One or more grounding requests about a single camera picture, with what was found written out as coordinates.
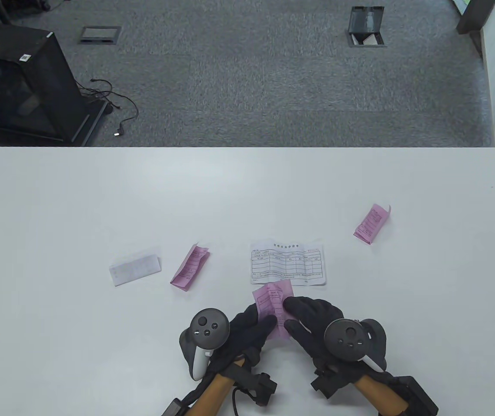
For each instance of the person's left hand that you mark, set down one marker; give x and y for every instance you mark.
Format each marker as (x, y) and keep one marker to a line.
(247, 336)

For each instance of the person's right hand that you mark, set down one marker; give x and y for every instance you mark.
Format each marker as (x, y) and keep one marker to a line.
(312, 316)

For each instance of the pink paper invoice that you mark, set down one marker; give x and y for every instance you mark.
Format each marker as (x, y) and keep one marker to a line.
(269, 303)
(189, 268)
(371, 223)

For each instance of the white paper invoice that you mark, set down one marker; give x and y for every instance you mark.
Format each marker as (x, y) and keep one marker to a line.
(286, 262)
(135, 268)

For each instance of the person's left forearm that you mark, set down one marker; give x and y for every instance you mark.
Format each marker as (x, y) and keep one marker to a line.
(213, 398)

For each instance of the person's right forearm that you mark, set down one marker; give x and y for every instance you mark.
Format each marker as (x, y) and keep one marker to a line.
(382, 396)

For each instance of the black white left hand controller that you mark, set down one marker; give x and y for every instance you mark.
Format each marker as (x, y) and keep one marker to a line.
(210, 328)

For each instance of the black white hand controller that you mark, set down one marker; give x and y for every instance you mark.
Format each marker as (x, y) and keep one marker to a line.
(210, 328)
(346, 340)

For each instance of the black white right hand controller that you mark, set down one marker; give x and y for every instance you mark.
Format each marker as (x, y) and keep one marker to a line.
(346, 340)

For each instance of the open grey floor box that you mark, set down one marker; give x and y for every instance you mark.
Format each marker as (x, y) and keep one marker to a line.
(364, 19)

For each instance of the black equipment cabinet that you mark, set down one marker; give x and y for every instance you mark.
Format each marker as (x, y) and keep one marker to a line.
(35, 86)

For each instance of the closed grey floor box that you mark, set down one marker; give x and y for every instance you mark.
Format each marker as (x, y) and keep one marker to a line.
(99, 34)

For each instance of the black caster wheel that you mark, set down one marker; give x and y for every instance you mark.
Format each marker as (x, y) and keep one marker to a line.
(43, 5)

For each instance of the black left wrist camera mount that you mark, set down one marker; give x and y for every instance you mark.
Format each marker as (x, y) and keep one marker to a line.
(256, 385)

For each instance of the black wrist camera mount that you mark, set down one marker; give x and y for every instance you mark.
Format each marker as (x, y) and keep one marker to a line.
(330, 383)
(256, 385)

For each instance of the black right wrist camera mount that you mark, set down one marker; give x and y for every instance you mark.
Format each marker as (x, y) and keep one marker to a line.
(330, 383)

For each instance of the dark grey post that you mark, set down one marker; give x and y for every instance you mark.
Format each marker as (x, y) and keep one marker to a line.
(475, 17)

